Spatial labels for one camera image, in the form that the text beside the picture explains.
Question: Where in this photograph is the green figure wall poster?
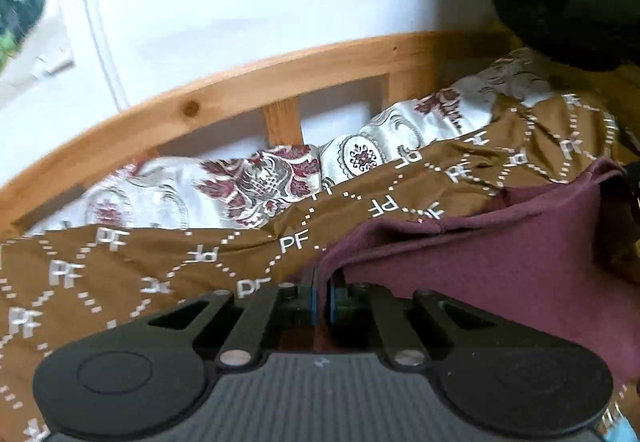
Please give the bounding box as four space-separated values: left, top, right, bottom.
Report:
0 0 52 79

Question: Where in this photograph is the wooden bed frame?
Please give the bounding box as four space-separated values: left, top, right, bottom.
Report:
0 28 640 239

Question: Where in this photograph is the maroon long-sleeve shirt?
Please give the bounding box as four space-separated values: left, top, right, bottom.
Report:
287 158 640 375

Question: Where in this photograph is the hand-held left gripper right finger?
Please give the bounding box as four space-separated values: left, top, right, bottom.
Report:
327 272 507 369

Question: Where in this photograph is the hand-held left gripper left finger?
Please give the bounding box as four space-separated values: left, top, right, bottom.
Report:
132 269 321 369

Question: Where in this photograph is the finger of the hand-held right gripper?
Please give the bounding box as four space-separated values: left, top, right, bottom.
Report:
619 161 640 205

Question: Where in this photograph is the white floral bedsheet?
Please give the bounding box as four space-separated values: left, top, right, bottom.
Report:
30 47 568 235

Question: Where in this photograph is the brown printed blanket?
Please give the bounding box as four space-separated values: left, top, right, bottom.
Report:
0 92 640 442

